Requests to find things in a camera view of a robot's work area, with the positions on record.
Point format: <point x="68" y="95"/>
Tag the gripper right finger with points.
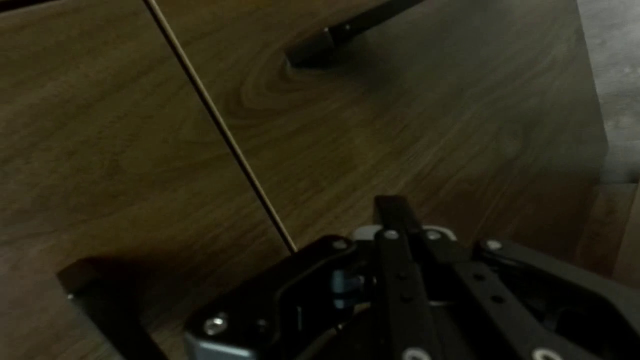
<point x="500" y="300"/>

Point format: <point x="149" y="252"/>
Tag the brown wooden cabinet door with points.
<point x="100" y="150"/>
<point x="450" y="130"/>

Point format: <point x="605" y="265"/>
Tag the brown wooden cabinet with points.
<point x="425" y="140"/>

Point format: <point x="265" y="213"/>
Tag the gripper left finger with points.
<point x="300" y="280"/>

